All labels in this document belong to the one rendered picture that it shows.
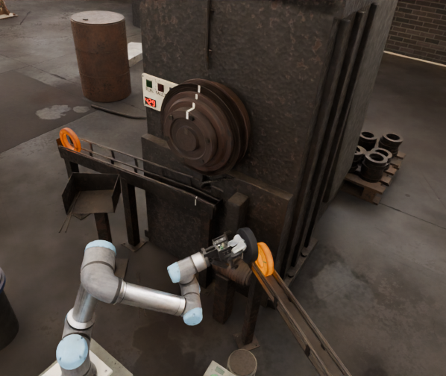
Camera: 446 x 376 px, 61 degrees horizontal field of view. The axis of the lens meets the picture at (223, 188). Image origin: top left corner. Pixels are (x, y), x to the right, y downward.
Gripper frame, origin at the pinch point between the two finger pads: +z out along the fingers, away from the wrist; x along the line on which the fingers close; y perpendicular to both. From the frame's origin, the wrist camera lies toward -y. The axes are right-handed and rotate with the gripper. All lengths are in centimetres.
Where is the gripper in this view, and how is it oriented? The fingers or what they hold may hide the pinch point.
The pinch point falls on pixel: (247, 242)
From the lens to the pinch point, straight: 164.1
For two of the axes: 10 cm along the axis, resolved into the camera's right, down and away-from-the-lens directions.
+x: -4.0, -5.9, 7.0
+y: -1.7, -7.1, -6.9
